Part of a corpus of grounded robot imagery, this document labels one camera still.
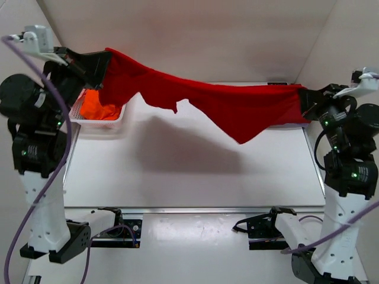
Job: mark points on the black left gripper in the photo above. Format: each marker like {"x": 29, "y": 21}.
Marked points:
{"x": 98, "y": 62}

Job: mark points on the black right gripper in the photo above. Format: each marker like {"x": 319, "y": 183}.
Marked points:
{"x": 310, "y": 99}

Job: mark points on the bright red t-shirt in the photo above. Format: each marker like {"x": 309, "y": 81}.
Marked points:
{"x": 242, "y": 112}

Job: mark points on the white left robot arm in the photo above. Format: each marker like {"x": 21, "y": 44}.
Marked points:
{"x": 40, "y": 147}

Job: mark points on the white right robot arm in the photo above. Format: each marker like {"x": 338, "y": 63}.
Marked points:
{"x": 351, "y": 176}

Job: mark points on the small black label plate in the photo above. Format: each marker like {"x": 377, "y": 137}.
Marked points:
{"x": 277, "y": 84}

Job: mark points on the orange t-shirt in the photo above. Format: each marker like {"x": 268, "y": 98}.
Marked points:
{"x": 91, "y": 108}

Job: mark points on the white plastic laundry basket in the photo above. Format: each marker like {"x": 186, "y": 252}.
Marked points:
{"x": 94, "y": 124}

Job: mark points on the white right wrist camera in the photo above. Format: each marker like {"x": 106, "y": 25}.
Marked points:
{"x": 363, "y": 82}

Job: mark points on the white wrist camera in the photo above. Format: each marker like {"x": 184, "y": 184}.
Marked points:
{"x": 37, "y": 41}
{"x": 363, "y": 82}

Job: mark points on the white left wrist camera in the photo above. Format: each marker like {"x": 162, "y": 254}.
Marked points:
{"x": 37, "y": 41}

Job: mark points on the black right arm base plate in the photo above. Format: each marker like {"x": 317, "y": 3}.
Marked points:
{"x": 261, "y": 229}

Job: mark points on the aluminium table edge rail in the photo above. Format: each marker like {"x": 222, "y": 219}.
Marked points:
{"x": 158, "y": 167}

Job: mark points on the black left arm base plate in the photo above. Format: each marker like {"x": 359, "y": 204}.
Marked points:
{"x": 128, "y": 237}

